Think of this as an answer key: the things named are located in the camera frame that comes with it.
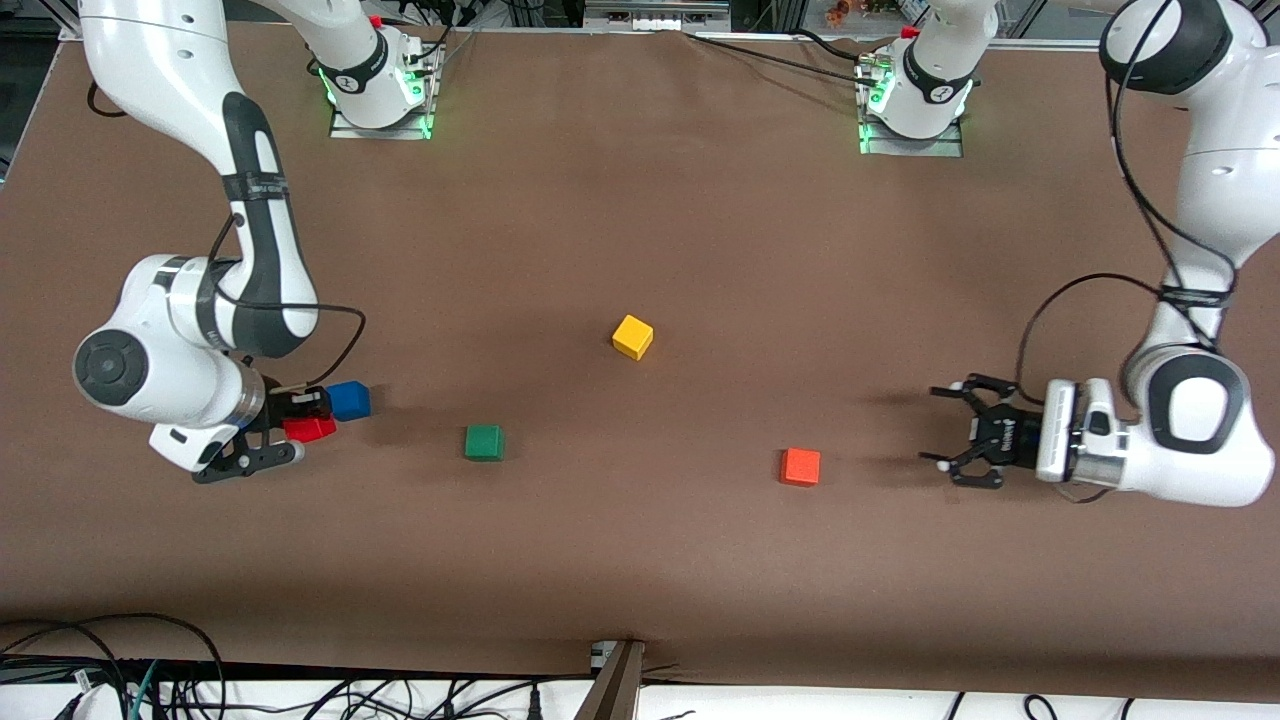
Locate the black looped floor cable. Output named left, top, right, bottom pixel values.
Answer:
left=0, top=611, right=228, bottom=720

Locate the teal cable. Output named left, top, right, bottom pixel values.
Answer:
left=128, top=660, right=161, bottom=720

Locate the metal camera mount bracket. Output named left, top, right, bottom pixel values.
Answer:
left=574, top=638, right=647, bottom=720

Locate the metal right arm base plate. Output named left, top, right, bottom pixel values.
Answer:
left=328, top=40, right=441, bottom=142

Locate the black base power cable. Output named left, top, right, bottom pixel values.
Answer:
left=685, top=30, right=881, bottom=86

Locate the grey power strip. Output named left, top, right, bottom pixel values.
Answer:
left=585, top=0, right=732, bottom=32

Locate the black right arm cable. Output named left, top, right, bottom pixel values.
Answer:
left=208, top=213, right=367, bottom=391

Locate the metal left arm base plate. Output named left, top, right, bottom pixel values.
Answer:
left=858, top=118, right=966, bottom=159

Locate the yellow wooden block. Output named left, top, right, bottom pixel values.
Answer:
left=612, top=314, right=655, bottom=362

